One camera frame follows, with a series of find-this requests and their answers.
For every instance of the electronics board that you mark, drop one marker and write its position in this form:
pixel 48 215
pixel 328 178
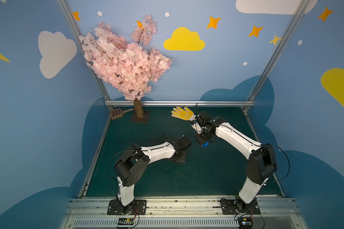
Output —
pixel 125 223
pixel 245 223

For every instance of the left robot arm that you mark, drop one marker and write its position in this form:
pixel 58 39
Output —
pixel 133 162

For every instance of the right aluminium frame post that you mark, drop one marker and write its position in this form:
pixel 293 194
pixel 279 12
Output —
pixel 287 34

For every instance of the aluminium front rail assembly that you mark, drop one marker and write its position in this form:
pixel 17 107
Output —
pixel 184 212

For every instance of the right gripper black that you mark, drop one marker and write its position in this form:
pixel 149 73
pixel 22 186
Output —
pixel 199 126

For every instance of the brown slotted plastic scoop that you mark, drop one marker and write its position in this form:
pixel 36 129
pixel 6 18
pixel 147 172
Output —
pixel 118 113

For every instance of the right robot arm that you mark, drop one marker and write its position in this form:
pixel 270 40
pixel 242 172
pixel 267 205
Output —
pixel 261 159

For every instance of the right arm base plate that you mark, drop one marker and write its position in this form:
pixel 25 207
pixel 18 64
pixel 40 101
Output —
pixel 233 207

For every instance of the pink cherry blossom tree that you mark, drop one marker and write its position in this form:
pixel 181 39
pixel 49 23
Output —
pixel 128 67

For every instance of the right electronics board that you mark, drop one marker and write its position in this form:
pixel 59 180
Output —
pixel 245 223

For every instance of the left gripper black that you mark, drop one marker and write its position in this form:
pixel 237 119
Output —
pixel 178 156

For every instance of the aluminium back frame rail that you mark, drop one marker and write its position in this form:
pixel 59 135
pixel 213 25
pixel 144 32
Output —
pixel 199 103

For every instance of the left electronics board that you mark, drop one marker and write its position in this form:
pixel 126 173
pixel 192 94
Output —
pixel 125 223

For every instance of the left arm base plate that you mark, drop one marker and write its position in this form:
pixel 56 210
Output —
pixel 115 207

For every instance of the dark square tree base plate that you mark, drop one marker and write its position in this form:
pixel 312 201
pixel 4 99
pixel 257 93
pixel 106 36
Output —
pixel 144 119

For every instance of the yellow dotted work glove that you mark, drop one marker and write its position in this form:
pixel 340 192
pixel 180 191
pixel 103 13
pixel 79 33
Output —
pixel 183 113

